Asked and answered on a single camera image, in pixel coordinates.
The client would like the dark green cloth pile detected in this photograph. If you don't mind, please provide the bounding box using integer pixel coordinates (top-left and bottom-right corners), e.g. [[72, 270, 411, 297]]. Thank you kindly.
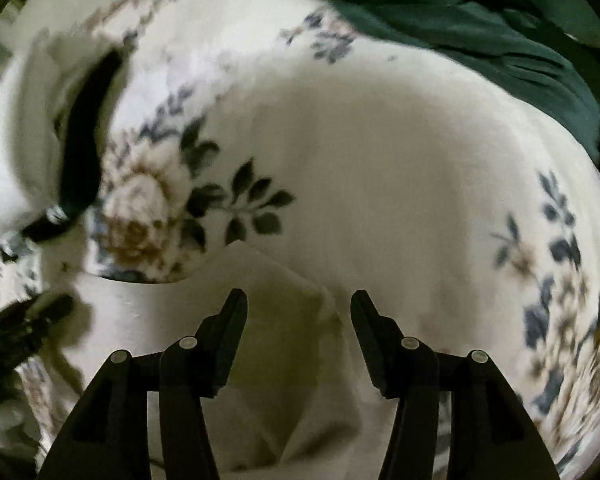
[[328, 0, 600, 162]]

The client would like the floral white bed blanket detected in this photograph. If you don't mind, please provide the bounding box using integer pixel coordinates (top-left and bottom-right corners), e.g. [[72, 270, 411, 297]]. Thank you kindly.
[[0, 0, 600, 479]]

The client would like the cream white garment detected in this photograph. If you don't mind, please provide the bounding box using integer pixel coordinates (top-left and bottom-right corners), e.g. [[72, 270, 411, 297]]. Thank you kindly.
[[54, 243, 396, 479]]

